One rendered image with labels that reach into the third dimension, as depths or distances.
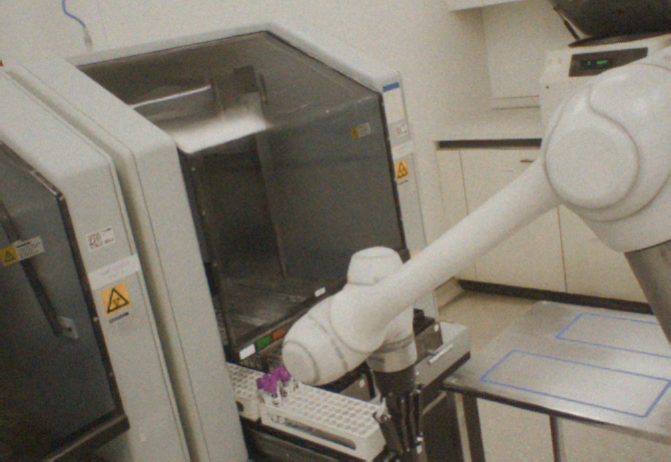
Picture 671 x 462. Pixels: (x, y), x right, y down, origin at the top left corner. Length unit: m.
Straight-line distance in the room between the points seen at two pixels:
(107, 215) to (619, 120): 0.90
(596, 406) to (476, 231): 0.57
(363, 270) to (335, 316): 0.15
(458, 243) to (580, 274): 2.77
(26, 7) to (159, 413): 1.49
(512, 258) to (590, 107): 3.20
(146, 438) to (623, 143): 1.04
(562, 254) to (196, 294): 2.59
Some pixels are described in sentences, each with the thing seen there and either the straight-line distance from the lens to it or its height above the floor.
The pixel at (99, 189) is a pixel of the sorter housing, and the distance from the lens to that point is 1.35.
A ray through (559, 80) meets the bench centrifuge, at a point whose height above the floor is 1.13.
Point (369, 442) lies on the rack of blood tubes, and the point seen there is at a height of 0.85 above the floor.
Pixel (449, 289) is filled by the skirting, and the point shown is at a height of 0.04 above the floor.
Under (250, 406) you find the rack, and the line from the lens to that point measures 1.63.
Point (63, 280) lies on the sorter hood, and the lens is 1.32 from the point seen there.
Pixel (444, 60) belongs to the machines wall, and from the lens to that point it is 4.10.
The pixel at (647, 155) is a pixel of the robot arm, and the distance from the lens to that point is 0.76.
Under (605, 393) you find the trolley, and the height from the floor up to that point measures 0.82.
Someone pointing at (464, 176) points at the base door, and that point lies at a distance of 3.94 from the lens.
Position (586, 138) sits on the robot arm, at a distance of 0.76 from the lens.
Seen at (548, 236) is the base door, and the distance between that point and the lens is 3.81.
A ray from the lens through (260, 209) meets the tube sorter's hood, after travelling 1.56.
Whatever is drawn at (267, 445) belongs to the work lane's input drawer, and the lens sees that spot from 1.62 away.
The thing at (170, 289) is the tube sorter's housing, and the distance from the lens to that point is 1.45.
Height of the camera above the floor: 1.61
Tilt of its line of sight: 15 degrees down
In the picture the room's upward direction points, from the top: 10 degrees counter-clockwise
